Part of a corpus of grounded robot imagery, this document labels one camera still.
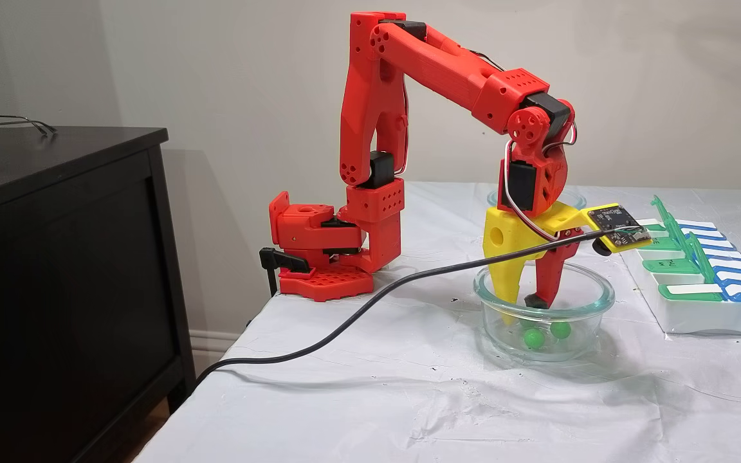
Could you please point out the weekly pill organizer box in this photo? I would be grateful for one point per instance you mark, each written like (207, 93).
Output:
(698, 315)

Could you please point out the glass bowl for green pills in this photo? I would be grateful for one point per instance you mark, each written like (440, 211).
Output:
(505, 347)

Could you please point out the glass bowl for red pills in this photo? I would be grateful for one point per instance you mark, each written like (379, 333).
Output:
(577, 198)

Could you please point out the white tablecloth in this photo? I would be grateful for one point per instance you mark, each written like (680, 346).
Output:
(377, 399)

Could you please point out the black table clamp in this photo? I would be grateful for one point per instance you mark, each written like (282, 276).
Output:
(280, 258)

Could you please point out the black wooden cabinet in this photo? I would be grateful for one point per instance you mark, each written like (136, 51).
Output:
(55, 289)

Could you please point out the eyeglasses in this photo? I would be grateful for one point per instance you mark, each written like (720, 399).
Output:
(23, 120)

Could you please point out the camera circuit board yellow frame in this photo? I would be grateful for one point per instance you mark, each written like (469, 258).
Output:
(621, 228)

